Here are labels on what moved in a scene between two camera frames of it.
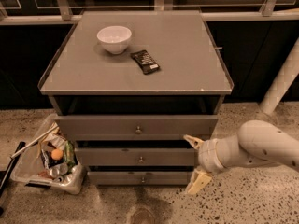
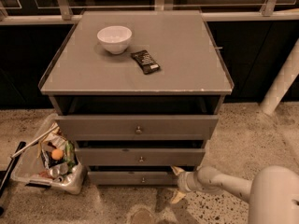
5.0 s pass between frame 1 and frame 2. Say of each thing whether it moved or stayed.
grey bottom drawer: stayed
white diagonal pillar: stayed
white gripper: moved
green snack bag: stayed
